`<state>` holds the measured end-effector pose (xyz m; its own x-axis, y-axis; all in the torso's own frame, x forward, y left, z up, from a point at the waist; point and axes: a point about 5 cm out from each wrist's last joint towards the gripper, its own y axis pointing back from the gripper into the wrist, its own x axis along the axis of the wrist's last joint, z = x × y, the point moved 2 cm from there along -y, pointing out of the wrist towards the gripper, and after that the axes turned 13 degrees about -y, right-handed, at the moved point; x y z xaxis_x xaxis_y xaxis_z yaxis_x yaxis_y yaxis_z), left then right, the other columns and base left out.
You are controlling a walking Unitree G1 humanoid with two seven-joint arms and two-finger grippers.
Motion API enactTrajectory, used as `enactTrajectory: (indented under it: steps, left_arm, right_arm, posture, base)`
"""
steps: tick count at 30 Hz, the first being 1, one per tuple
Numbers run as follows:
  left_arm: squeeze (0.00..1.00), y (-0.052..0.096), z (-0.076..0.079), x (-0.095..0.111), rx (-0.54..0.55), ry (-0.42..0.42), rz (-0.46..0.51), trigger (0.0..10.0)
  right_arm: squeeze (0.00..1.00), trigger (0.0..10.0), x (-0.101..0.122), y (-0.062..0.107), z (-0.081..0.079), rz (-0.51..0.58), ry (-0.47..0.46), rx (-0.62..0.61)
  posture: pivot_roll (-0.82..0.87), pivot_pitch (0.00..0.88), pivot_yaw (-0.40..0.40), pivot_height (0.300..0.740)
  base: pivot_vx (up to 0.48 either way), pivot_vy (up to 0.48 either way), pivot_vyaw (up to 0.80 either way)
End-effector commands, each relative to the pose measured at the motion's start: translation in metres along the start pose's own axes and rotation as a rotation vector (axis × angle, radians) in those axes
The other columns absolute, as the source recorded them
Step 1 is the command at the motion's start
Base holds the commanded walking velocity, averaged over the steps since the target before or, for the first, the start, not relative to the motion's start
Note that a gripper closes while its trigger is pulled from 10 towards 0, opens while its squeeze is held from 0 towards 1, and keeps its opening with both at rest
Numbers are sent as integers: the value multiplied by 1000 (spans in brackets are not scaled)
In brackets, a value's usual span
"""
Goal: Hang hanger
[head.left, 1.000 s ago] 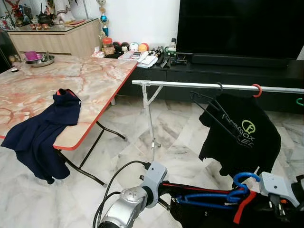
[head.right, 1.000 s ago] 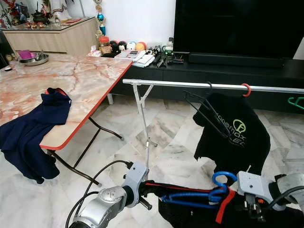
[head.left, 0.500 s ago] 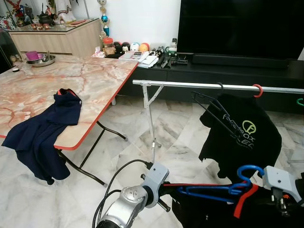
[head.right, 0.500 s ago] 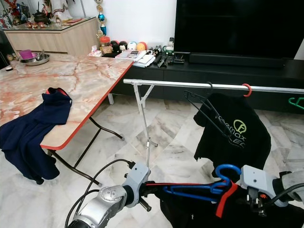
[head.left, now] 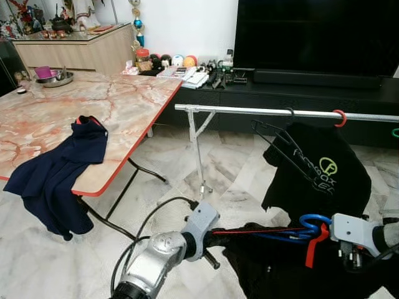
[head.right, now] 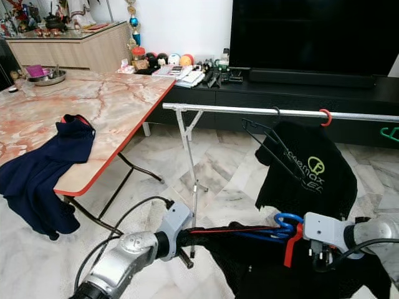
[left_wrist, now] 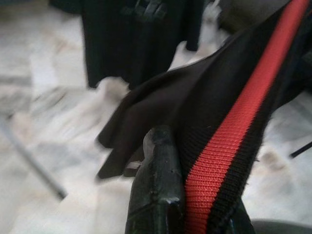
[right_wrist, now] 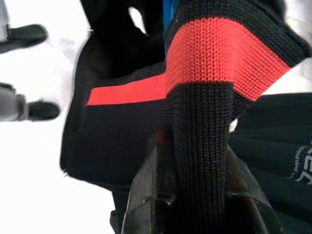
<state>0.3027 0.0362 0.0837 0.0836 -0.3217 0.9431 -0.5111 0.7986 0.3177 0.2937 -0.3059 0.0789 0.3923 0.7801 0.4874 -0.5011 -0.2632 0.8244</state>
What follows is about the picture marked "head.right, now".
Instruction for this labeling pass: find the pink plastic cup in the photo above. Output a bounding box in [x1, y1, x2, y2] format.
[27, 64, 47, 78]

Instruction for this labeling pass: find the light wooden sideboard cabinet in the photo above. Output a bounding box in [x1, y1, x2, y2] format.
[6, 22, 132, 72]

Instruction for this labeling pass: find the black remote control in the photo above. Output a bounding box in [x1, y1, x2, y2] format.
[206, 72, 222, 88]

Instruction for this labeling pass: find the black flat screen television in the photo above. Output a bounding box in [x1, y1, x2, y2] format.
[229, 0, 397, 77]

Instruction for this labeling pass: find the navy blue shirt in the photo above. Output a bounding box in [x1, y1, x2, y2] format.
[0, 114, 96, 240]

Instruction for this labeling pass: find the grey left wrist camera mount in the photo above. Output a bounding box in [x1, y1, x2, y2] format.
[160, 200, 194, 261]

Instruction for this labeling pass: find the marble pattern folding table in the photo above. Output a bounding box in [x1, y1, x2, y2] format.
[0, 69, 176, 237]

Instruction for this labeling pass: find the blue and gold trophy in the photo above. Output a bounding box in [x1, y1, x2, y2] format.
[125, 0, 141, 45]

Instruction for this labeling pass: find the dark figurine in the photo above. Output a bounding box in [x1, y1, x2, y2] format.
[45, 7, 66, 32]

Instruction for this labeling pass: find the black plush toy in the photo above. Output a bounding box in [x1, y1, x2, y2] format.
[147, 53, 169, 68]

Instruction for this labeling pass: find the black soundbar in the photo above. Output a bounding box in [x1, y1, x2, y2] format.
[249, 67, 377, 88]

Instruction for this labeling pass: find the stack of white books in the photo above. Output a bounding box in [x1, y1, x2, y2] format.
[151, 64, 205, 88]

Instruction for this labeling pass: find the black low TV console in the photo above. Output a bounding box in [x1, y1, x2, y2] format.
[143, 65, 399, 149]

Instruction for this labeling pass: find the black shirt with green logo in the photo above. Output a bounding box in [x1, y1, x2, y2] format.
[254, 120, 359, 219]

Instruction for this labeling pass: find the pink tissue pack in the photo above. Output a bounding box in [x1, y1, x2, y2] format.
[117, 59, 137, 74]

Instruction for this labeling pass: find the white robed statue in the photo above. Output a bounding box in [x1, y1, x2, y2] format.
[65, 0, 94, 29]

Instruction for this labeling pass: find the red plastic clothes hanger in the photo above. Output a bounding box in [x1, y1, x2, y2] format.
[318, 108, 333, 127]

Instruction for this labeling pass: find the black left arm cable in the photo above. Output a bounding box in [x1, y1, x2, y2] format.
[74, 196, 174, 293]

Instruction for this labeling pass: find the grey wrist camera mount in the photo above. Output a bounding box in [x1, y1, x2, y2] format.
[304, 212, 352, 253]
[160, 200, 194, 261]

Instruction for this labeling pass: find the jar with orange lid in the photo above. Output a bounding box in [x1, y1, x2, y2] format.
[131, 47, 148, 70]

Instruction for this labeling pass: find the round metal bowl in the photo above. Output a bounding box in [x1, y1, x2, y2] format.
[27, 69, 67, 87]

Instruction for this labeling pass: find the green plastic clothes hanger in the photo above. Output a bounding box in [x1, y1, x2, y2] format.
[379, 126, 399, 141]

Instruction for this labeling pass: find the blue plastic clothes hanger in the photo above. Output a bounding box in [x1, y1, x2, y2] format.
[234, 212, 305, 242]

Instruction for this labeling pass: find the black glass display shelf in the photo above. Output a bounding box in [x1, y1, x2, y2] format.
[0, 37, 22, 91]

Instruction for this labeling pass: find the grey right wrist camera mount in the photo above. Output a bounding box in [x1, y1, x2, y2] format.
[304, 212, 352, 253]

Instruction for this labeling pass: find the silver metal clothes rack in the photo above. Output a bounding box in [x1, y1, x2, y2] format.
[162, 102, 399, 259]

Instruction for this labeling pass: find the black shirt with red stripe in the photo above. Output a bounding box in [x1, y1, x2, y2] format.
[187, 223, 393, 299]

